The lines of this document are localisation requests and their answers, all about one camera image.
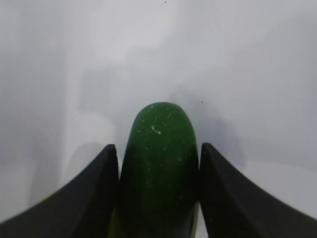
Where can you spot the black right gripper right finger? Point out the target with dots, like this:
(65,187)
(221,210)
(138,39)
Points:
(235,207)

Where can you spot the green cucumber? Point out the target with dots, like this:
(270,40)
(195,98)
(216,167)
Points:
(158,185)

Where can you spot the yellow lemon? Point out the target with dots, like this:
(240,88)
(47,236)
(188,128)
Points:
(50,195)

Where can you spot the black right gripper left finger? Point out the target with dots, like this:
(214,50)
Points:
(80,209)

